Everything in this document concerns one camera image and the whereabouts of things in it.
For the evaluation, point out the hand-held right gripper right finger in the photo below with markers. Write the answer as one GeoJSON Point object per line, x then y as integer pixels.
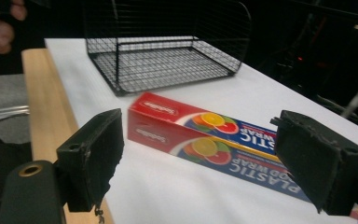
{"type": "Point", "coordinates": [318, 161]}

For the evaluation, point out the red and blue wrap box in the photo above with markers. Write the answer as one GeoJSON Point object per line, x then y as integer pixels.
{"type": "Point", "coordinates": [199, 137]}

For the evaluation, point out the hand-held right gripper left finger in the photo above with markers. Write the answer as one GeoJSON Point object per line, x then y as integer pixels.
{"type": "Point", "coordinates": [90, 161]}

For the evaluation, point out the metal stand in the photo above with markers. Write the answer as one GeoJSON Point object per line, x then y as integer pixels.
{"type": "Point", "coordinates": [4, 112]}

